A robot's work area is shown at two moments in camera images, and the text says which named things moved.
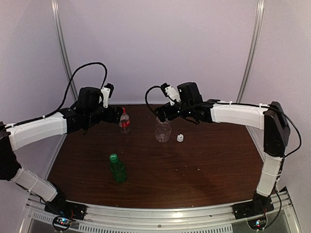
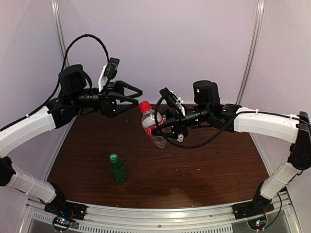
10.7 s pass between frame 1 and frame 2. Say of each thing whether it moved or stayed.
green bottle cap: stayed
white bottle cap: stayed
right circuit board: stayed
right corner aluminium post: stayed
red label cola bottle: moved
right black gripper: moved
